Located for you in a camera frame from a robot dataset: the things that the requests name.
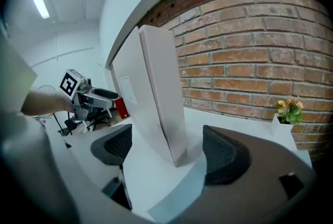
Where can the white square plant pot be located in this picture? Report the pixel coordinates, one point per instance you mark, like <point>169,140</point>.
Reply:
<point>282,128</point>

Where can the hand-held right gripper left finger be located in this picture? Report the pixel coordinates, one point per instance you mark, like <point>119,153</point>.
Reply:
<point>114,146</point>

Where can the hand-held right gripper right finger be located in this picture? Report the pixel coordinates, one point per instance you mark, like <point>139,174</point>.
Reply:
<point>265,165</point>

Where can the white box item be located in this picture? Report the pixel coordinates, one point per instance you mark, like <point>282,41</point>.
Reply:
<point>153,93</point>

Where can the black floor stand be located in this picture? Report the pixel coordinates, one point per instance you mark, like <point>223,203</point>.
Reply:
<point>65,124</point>

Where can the black office chair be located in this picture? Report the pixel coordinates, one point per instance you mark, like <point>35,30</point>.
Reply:
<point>99,119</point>

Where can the person's left forearm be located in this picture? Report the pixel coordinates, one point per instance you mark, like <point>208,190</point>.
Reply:
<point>44,102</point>

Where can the small red item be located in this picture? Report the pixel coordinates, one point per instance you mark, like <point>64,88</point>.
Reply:
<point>121,108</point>

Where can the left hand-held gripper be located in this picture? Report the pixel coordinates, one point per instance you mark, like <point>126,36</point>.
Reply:
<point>82,93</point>

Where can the yellow flower plant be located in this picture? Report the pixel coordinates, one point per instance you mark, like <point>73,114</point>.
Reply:
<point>290,110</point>

